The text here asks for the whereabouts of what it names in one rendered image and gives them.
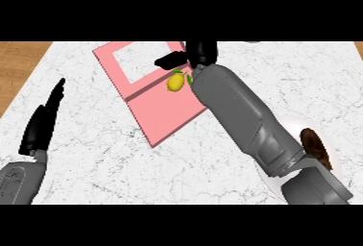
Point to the yellow lemon with green leaves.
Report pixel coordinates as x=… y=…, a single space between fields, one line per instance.
x=174 y=83

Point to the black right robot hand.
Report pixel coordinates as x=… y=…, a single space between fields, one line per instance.
x=202 y=53

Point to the brown food item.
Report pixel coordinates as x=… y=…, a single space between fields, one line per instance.
x=316 y=147

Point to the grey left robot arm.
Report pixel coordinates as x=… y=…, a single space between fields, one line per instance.
x=16 y=182

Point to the pink cardboard box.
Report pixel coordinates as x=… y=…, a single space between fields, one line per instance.
x=161 y=109

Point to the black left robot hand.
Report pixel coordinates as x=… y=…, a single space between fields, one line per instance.
x=40 y=125

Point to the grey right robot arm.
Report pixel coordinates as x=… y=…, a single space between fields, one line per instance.
x=236 y=109

